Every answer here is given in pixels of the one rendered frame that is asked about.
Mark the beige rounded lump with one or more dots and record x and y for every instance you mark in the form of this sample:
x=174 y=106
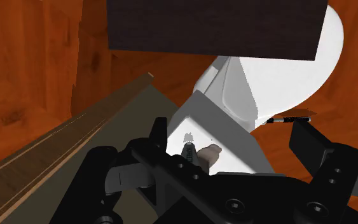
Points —
x=209 y=153

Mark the black and silver pen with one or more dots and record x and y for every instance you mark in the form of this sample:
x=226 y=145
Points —
x=287 y=119

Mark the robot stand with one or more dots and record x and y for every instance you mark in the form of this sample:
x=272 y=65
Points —
x=216 y=28

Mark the grey marker pen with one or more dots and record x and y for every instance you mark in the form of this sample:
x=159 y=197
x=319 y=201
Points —
x=190 y=152

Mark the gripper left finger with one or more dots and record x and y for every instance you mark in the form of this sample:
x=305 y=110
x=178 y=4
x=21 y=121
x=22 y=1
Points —
x=166 y=169

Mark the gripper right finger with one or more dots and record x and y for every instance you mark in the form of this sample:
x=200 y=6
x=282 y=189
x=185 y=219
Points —
x=324 y=161

